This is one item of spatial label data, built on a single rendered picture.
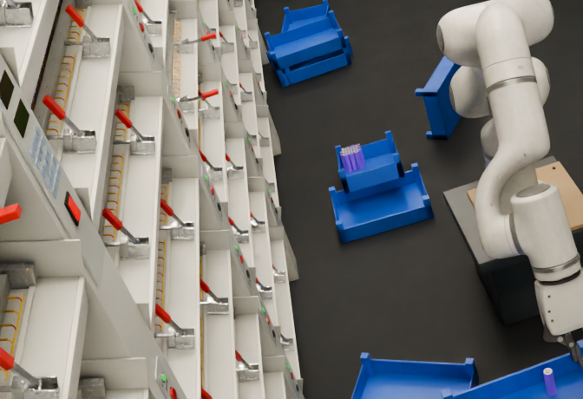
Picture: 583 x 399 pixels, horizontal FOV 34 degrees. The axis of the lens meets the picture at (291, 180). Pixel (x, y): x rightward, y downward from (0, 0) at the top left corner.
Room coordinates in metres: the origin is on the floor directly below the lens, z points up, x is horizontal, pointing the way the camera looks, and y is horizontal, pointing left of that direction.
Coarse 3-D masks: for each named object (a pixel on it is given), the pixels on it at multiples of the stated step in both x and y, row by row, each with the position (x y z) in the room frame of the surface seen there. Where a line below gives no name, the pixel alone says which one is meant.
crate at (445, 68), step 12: (444, 60) 2.83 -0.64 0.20; (444, 72) 2.76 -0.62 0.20; (432, 84) 2.71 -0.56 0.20; (444, 84) 2.71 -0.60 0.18; (432, 96) 2.67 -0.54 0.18; (444, 96) 2.69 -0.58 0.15; (432, 108) 2.67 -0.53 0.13; (444, 108) 2.68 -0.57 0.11; (432, 120) 2.68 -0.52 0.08; (444, 120) 2.66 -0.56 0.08; (456, 120) 2.73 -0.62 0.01; (432, 132) 2.69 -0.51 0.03; (444, 132) 2.66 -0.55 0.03
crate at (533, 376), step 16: (528, 368) 1.23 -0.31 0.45; (544, 368) 1.23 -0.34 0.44; (560, 368) 1.23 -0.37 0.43; (576, 368) 1.23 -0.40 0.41; (496, 384) 1.23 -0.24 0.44; (512, 384) 1.23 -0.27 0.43; (528, 384) 1.23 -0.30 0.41; (544, 384) 1.22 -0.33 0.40; (560, 384) 1.21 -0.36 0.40; (576, 384) 1.19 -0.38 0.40
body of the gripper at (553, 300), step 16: (576, 272) 1.19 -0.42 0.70; (544, 288) 1.19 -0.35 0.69; (560, 288) 1.18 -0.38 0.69; (576, 288) 1.17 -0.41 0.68; (544, 304) 1.17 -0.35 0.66; (560, 304) 1.17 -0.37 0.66; (576, 304) 1.16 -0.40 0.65; (544, 320) 1.20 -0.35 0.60; (560, 320) 1.15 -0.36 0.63; (576, 320) 1.15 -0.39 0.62
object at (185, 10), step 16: (176, 0) 2.24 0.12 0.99; (192, 0) 2.23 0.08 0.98; (176, 16) 2.22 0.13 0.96; (192, 16) 2.23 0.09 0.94; (192, 32) 2.16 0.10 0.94; (176, 48) 2.08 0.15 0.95; (176, 64) 2.00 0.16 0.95; (192, 64) 1.99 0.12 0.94; (176, 80) 1.92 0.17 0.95; (192, 80) 1.92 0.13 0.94; (176, 96) 1.85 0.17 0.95; (192, 96) 1.85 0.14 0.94; (192, 128) 1.63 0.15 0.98
